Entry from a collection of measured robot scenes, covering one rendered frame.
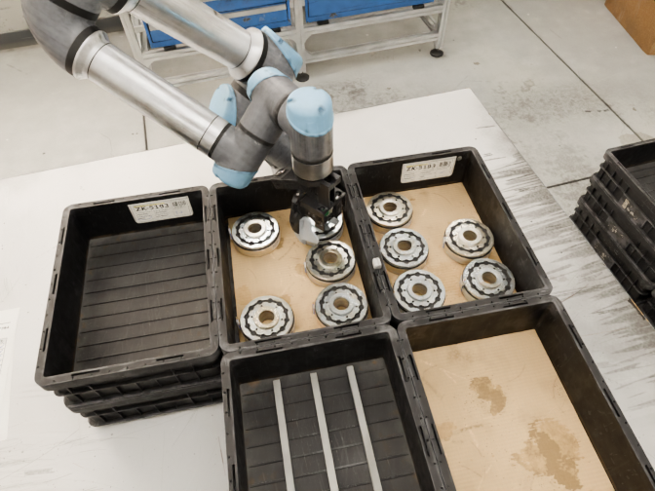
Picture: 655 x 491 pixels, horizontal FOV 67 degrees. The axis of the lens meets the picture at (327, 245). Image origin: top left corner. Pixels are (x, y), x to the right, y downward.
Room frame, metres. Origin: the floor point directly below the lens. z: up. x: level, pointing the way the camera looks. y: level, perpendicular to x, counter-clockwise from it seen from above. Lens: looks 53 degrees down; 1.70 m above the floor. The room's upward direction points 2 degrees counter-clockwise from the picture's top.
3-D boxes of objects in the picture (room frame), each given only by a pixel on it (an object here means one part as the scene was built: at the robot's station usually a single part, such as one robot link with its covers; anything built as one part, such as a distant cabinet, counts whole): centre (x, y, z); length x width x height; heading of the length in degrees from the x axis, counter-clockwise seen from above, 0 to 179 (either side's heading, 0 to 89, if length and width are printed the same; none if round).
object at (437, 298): (0.51, -0.18, 0.86); 0.10 x 0.10 x 0.01
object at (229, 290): (0.58, 0.07, 0.87); 0.40 x 0.30 x 0.11; 10
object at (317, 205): (0.66, 0.02, 0.99); 0.09 x 0.08 x 0.12; 50
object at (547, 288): (0.63, -0.23, 0.92); 0.40 x 0.30 x 0.02; 10
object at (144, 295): (0.53, 0.37, 0.87); 0.40 x 0.30 x 0.11; 10
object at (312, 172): (0.67, 0.02, 1.07); 0.08 x 0.08 x 0.05
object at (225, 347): (0.58, 0.07, 0.92); 0.40 x 0.30 x 0.02; 10
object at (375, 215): (0.73, -0.14, 0.86); 0.10 x 0.10 x 0.01
